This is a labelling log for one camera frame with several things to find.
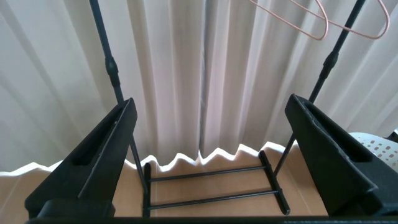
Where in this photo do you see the beige curtain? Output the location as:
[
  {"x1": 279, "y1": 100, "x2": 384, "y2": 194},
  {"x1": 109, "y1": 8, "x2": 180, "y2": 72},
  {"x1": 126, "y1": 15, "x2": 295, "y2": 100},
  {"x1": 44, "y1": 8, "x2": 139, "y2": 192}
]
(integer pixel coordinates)
[{"x1": 0, "y1": 0, "x2": 398, "y2": 174}]

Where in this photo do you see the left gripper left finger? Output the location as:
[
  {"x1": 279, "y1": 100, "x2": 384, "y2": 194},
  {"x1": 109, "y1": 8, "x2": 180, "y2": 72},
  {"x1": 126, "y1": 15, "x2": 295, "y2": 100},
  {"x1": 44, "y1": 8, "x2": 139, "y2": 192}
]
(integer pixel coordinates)
[{"x1": 24, "y1": 98, "x2": 138, "y2": 218}]

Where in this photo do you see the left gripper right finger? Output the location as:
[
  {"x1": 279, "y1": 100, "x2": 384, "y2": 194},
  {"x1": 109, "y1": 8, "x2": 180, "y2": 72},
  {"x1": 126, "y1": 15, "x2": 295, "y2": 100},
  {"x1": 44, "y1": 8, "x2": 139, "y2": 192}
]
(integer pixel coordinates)
[{"x1": 284, "y1": 93, "x2": 398, "y2": 217}]

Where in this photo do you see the black clothes rack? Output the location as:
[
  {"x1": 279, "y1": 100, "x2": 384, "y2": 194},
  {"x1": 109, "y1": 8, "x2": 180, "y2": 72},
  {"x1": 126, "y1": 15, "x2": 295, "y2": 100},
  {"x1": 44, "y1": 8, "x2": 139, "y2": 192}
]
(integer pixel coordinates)
[{"x1": 88, "y1": 0, "x2": 368, "y2": 218}]

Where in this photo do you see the white laundry basket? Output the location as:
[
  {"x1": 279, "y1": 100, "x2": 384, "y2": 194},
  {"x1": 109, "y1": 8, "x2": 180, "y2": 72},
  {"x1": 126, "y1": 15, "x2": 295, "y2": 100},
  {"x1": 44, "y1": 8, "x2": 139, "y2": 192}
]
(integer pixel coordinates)
[{"x1": 348, "y1": 131, "x2": 398, "y2": 174}]

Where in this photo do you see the pink clothes hanger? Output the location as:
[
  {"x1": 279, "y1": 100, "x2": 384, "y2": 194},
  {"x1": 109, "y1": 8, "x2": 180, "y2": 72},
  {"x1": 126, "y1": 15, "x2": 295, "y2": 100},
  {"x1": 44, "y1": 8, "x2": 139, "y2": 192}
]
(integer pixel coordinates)
[
  {"x1": 248, "y1": 0, "x2": 330, "y2": 41},
  {"x1": 289, "y1": 0, "x2": 391, "y2": 40}
]

